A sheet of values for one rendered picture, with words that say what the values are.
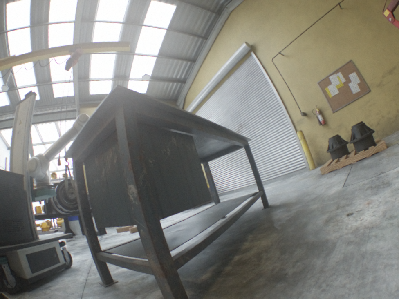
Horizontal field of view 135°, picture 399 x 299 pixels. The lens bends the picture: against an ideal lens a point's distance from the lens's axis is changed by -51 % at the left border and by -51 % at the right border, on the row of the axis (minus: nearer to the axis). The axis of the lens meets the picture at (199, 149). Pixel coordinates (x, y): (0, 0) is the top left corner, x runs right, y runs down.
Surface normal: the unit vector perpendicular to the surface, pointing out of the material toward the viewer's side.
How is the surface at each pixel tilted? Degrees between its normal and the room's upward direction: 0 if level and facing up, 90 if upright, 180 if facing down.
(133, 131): 90
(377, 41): 90
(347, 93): 90
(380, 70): 90
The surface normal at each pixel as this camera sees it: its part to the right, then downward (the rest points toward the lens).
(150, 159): 0.81, -0.37
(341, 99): -0.83, 0.11
